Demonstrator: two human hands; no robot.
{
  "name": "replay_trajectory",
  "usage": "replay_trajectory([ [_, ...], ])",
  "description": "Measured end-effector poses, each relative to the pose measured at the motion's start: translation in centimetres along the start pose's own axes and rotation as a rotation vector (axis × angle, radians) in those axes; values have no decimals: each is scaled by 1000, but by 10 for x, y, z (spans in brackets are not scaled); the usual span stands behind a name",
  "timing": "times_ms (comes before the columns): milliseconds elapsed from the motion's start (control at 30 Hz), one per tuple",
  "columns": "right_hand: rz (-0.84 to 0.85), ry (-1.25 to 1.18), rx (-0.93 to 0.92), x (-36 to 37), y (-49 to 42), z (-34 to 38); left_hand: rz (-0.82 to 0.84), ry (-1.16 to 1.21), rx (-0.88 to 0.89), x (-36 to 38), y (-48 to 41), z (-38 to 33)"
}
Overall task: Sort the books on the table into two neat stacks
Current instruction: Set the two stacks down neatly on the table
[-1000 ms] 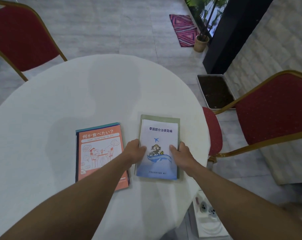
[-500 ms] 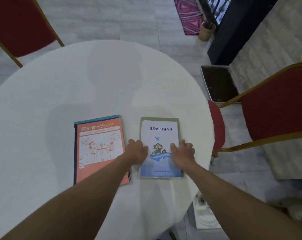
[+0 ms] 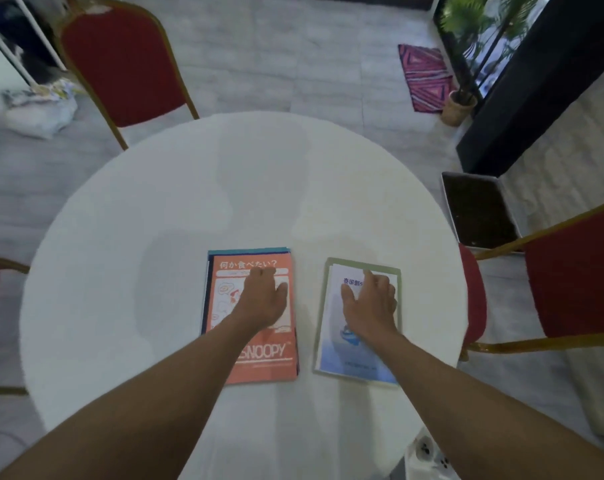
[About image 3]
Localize person's right hand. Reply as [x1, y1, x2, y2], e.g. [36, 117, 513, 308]
[340, 270, 399, 343]

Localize person's left hand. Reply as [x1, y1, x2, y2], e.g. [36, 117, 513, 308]
[231, 267, 289, 330]

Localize white and blue booklet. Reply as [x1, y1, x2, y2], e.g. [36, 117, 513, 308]
[314, 263, 401, 386]

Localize orange cartoon book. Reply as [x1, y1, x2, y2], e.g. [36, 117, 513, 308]
[202, 251, 300, 386]

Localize person's left forearm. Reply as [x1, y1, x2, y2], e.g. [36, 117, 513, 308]
[0, 317, 269, 480]

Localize person's right forearm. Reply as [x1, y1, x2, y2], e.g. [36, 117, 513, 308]
[366, 331, 604, 480]

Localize green book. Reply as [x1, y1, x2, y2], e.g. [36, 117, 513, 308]
[311, 257, 403, 389]

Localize teal book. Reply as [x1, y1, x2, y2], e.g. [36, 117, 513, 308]
[207, 247, 291, 256]

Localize dark blue book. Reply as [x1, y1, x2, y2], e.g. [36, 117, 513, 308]
[200, 254, 214, 336]

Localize white planter box with soil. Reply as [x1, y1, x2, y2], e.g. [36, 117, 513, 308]
[440, 171, 526, 253]

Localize white power strip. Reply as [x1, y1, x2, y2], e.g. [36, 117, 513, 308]
[404, 427, 464, 480]

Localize woven basket plant pot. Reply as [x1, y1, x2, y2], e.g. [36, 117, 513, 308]
[439, 90, 479, 127]

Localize pink patterned rug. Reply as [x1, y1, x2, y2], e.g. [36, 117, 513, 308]
[397, 43, 456, 114]

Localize green potted plant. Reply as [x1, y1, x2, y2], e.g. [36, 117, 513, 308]
[434, 0, 544, 105]

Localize white plastic bag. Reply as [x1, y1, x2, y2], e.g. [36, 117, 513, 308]
[1, 77, 79, 141]

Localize white metal frame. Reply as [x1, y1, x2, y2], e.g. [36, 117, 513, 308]
[0, 0, 68, 88]

